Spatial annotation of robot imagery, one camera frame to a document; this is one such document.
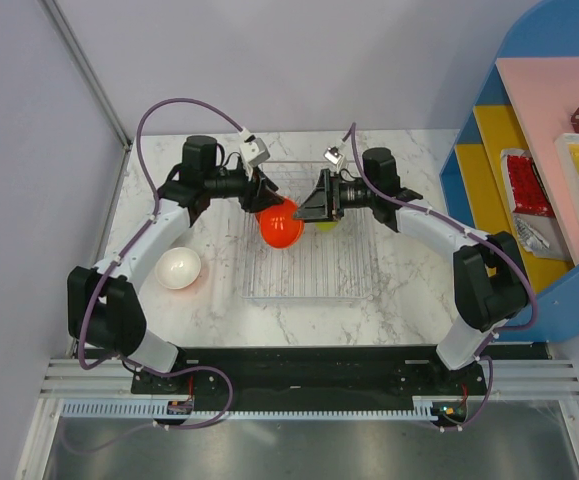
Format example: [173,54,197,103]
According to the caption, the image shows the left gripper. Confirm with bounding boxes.
[204,163,284,214]

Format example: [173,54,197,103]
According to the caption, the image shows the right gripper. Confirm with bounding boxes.
[292,169,377,224]

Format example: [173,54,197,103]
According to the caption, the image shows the lime green bowl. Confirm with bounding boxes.
[316,221,339,233]

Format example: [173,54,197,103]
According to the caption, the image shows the orange bowl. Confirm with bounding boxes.
[254,211,264,225]
[258,198,304,249]

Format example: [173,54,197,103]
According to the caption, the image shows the orange bowl front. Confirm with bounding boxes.
[258,198,304,249]

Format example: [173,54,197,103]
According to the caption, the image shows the white wire dish rack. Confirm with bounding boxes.
[241,160,376,304]

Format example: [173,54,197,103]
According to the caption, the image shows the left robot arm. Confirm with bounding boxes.
[67,132,283,393]

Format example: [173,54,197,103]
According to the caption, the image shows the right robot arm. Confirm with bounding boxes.
[294,147,530,394]

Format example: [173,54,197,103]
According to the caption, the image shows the white bowl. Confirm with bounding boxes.
[154,247,202,290]

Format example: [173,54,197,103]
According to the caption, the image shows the yellow shelf board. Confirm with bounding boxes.
[454,105,573,294]

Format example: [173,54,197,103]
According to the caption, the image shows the red snack packet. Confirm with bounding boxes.
[500,148,555,218]

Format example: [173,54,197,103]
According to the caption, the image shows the silver foil packet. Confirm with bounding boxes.
[512,213,571,261]

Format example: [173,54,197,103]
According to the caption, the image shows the pink shelf board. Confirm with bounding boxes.
[496,57,579,264]

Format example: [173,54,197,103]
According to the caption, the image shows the blue shelf unit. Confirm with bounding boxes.
[440,1,579,343]

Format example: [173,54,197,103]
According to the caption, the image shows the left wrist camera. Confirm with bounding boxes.
[239,129,271,176]

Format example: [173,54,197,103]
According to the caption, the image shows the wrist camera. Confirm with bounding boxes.
[239,129,271,176]
[323,146,347,173]

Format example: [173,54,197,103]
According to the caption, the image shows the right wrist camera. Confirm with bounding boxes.
[323,146,347,173]

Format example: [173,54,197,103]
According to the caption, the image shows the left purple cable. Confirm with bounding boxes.
[58,98,253,454]

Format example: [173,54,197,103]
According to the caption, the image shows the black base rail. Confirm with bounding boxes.
[128,342,553,413]

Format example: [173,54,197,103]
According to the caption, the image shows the white cable duct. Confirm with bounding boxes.
[60,398,454,421]

